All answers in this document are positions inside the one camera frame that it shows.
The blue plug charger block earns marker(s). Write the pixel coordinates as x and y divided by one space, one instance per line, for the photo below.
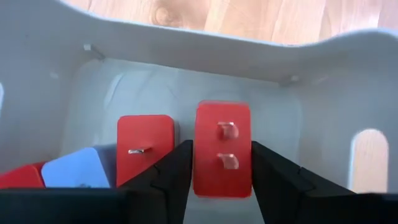
74 168

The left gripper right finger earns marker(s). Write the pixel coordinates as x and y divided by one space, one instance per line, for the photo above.
280 193

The red plug charger block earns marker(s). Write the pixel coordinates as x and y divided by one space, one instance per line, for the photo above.
143 130
18 177
205 174

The white plastic bin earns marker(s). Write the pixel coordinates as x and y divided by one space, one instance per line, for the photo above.
199 56

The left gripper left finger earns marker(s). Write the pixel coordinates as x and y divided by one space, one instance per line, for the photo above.
168 193

